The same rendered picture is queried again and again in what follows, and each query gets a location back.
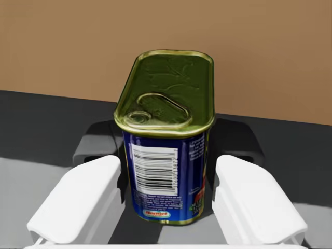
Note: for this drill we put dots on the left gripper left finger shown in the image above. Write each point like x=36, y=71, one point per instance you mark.
x=83, y=192

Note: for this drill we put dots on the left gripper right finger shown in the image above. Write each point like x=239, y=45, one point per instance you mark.
x=249, y=197

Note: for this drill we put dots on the green and blue rectangular can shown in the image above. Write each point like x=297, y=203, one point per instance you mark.
x=166, y=145

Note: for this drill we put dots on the tall board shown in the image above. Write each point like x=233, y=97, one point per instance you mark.
x=166, y=39

